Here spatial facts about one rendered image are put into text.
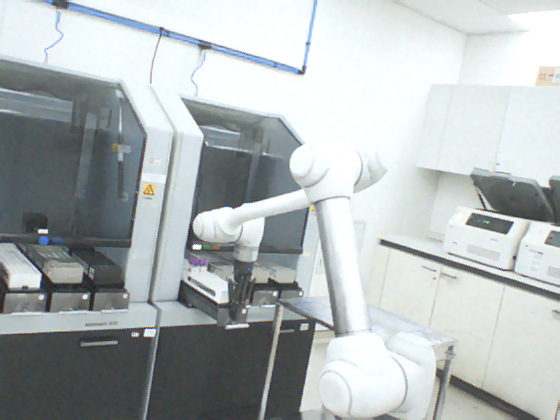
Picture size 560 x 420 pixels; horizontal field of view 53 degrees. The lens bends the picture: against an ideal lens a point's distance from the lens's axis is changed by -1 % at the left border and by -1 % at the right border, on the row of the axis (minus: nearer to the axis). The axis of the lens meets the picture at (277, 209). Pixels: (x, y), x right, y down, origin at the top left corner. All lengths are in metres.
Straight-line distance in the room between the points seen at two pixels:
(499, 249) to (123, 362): 2.66
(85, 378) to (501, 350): 2.75
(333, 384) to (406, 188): 3.54
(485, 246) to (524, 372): 0.85
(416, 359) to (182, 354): 1.11
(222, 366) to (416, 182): 2.91
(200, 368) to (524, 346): 2.26
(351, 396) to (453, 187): 3.78
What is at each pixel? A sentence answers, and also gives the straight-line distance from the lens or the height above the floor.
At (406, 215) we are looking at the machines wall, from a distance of 4.95.
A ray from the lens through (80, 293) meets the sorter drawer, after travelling 2.16.
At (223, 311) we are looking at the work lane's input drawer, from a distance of 2.19.
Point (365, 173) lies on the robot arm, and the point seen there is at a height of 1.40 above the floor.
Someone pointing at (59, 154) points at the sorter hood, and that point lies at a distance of 2.11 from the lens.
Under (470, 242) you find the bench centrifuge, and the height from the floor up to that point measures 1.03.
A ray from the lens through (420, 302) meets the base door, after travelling 4.46.
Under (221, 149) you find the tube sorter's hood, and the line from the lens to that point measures 2.36.
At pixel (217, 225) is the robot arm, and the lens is 1.96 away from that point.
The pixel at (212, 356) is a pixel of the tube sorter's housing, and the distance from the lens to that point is 2.51.
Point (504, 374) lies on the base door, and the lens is 4.12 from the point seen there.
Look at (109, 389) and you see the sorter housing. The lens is 2.35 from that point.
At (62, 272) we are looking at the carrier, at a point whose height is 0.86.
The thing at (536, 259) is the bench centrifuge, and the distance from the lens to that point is 3.97.
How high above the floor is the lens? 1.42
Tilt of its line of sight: 6 degrees down
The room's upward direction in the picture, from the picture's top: 10 degrees clockwise
